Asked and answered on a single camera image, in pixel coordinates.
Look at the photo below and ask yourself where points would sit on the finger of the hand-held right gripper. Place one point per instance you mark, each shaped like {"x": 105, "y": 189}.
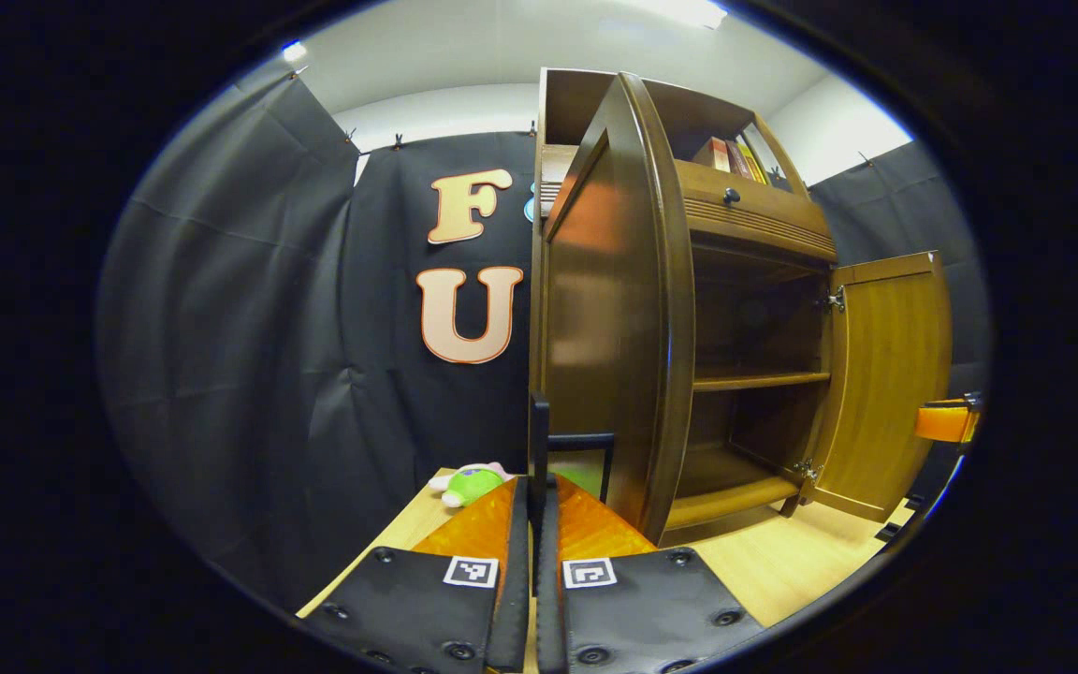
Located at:
{"x": 943, "y": 423}

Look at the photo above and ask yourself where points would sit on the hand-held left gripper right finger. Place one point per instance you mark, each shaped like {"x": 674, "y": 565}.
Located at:
{"x": 550, "y": 618}

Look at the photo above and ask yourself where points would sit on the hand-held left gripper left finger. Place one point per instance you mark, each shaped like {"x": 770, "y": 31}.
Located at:
{"x": 513, "y": 608}

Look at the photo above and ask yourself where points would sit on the wooden shoe cabinet door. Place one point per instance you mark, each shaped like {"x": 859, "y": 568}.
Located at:
{"x": 604, "y": 328}
{"x": 885, "y": 384}

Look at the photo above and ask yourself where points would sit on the wooden double-door shoe cabinet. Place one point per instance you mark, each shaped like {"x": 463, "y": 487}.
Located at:
{"x": 754, "y": 379}

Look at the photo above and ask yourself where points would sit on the metal door hinge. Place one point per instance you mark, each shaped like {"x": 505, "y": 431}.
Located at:
{"x": 834, "y": 301}
{"x": 808, "y": 469}

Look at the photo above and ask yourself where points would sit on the wooden cabinet drawer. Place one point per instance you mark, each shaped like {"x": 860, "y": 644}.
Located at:
{"x": 764, "y": 215}

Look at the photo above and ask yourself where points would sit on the green plush toy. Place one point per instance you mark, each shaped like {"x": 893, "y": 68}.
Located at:
{"x": 473, "y": 485}

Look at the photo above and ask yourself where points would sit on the brown book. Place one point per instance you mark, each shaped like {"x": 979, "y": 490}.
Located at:
{"x": 738, "y": 161}

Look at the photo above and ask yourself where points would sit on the black backdrop cloth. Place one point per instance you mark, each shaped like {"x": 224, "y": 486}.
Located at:
{"x": 268, "y": 328}

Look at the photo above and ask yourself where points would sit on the ceiling light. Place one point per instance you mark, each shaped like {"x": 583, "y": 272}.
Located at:
{"x": 294, "y": 51}
{"x": 689, "y": 11}

